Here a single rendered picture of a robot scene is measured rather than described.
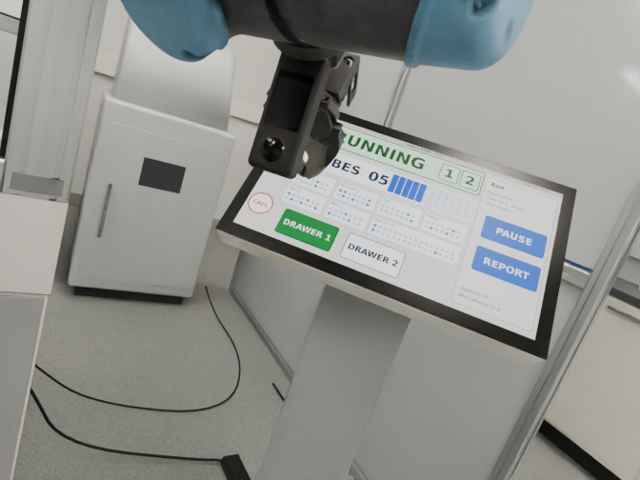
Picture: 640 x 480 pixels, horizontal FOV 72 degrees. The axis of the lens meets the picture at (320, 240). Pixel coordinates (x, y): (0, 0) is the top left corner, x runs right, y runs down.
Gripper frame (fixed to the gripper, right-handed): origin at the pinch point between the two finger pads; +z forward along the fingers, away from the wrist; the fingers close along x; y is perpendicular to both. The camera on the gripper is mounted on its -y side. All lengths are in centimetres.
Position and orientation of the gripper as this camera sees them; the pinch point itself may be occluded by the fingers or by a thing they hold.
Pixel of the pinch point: (304, 174)
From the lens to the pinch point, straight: 56.3
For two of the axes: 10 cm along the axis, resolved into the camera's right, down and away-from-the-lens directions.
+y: 3.9, -8.1, 4.4
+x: -9.2, -3.5, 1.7
